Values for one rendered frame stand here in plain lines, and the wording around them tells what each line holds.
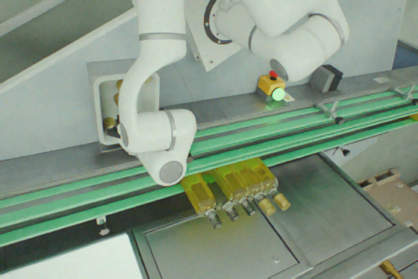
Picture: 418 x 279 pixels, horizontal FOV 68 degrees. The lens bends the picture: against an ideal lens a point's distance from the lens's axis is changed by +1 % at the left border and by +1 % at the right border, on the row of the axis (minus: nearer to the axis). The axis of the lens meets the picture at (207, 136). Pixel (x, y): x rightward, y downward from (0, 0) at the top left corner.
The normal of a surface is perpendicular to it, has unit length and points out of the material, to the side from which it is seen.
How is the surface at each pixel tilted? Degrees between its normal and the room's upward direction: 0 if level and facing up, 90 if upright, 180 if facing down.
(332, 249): 90
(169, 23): 28
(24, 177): 90
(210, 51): 4
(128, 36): 0
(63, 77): 0
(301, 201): 90
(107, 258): 90
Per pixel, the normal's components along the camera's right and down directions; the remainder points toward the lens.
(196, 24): 0.51, 0.57
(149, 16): -0.28, 0.19
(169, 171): 0.48, 0.39
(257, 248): 0.13, -0.77
